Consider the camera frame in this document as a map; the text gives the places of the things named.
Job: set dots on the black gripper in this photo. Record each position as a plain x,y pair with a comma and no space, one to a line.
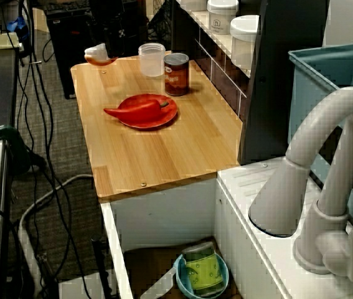
132,20

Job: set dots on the orange and white toy sushi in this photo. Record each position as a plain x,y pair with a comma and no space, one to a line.
96,54

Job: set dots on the red toy chili pepper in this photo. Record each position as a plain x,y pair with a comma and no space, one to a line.
135,110

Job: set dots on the clear open plastic jar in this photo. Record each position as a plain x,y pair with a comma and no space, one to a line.
152,62

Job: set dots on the toy beans can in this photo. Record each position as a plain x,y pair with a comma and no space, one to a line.
176,78

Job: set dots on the red round plate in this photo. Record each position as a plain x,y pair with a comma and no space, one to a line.
145,124

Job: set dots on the small white lidded labelled jar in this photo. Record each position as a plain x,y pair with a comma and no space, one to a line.
223,18

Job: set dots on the dark tile backsplash with shelf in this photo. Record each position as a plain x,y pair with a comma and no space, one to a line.
223,78

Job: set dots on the large white lidded plastic jar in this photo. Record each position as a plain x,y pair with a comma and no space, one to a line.
243,40

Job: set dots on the green clamp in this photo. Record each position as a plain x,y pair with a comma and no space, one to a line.
8,134

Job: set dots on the white toy kitchen unit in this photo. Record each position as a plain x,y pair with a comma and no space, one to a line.
163,218

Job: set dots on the teal plastic bin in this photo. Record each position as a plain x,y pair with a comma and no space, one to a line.
313,87

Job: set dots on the grey toy faucet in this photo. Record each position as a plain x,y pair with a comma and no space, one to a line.
328,118

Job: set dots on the black pole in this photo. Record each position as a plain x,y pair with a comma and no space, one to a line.
101,264

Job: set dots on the green toy can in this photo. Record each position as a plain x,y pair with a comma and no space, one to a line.
202,271

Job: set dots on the white plastic toy knife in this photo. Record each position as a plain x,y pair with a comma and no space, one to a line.
160,283

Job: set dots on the blue toy bowl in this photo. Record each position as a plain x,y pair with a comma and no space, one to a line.
180,280

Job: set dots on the dark grey frame post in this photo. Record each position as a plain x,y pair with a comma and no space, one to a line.
275,93

